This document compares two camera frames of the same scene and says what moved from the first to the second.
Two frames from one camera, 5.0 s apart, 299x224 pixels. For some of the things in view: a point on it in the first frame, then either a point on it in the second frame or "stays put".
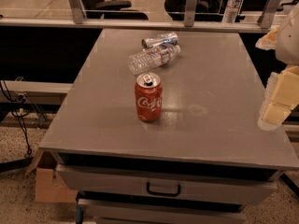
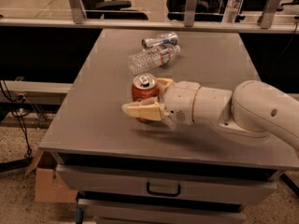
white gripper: (291, 37) → (180, 101)
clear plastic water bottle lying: (152, 57) stays put
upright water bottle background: (234, 4) stays put
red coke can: (149, 97) stays put
